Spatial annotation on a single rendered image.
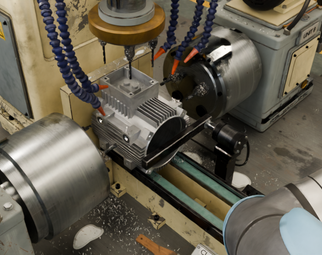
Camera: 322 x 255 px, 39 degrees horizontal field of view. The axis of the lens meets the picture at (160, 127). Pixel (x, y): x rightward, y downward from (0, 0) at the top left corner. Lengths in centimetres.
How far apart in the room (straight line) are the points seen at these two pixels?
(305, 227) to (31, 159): 67
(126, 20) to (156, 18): 8
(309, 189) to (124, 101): 69
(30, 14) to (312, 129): 101
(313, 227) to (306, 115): 131
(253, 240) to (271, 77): 102
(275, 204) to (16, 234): 55
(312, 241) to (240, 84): 95
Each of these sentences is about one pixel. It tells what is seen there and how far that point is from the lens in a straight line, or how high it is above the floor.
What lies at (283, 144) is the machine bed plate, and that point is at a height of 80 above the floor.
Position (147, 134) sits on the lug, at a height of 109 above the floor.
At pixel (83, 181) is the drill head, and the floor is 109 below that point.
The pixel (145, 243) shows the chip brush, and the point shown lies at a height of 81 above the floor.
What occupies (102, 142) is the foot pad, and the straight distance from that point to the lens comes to 124.
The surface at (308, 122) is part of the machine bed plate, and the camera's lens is 167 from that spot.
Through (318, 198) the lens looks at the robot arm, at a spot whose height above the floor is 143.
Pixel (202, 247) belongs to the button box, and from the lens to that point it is 90.
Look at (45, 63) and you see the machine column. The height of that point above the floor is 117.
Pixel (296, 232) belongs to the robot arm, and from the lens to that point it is 41.
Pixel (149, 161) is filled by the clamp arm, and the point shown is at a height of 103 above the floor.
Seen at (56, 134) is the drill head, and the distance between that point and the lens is 101.
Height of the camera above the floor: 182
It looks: 41 degrees down
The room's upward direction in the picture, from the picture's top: 1 degrees clockwise
